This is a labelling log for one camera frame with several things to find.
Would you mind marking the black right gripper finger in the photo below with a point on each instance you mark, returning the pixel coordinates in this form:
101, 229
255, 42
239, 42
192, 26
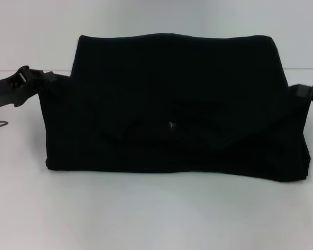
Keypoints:
305, 91

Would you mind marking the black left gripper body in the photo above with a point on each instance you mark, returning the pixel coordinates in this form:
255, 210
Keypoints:
5, 91

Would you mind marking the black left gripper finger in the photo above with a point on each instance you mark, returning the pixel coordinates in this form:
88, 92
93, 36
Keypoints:
47, 76

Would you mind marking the black shirt with FREE print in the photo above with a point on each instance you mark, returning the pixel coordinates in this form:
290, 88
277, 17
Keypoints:
172, 104

